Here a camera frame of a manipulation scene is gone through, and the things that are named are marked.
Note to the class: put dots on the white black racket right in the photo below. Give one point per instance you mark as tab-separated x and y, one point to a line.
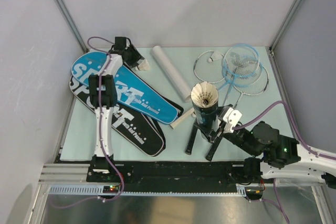
254	85

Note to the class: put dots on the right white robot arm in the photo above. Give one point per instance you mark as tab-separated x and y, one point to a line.
273	155

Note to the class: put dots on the black racket bag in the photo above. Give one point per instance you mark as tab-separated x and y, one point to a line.
139	129

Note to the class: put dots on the white shuttlecock tube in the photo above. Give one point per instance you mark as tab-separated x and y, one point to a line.
175	77

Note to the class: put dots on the black shuttlecock tube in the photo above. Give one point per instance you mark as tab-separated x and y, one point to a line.
206	116

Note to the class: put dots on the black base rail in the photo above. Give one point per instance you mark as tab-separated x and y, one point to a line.
173	175

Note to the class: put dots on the shuttlecock on white racket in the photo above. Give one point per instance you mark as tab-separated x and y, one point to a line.
215	57

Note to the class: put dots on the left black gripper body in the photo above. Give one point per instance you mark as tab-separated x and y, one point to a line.
131	60

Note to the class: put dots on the aluminium frame post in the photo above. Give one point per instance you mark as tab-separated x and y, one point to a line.
61	5
294	8

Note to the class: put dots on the shuttlecock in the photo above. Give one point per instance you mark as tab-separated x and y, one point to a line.
215	57
142	66
204	95

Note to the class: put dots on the right aluminium frame post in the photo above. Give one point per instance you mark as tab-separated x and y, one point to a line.
294	8

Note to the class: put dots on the white racket left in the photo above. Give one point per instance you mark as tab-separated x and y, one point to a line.
209	72

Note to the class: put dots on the left aluminium frame post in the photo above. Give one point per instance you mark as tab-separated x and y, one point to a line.
61	5

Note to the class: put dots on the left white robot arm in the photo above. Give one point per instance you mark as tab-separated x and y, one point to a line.
103	97

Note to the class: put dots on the blue white racket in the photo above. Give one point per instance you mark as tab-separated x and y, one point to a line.
237	67

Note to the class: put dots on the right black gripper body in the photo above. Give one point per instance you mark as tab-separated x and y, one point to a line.
237	138

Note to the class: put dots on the light blue racket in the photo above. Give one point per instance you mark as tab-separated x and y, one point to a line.
238	49

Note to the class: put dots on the blue racket bag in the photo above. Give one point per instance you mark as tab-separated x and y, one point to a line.
131	90

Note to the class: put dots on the grey cable duct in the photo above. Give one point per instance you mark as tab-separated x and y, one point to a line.
107	190

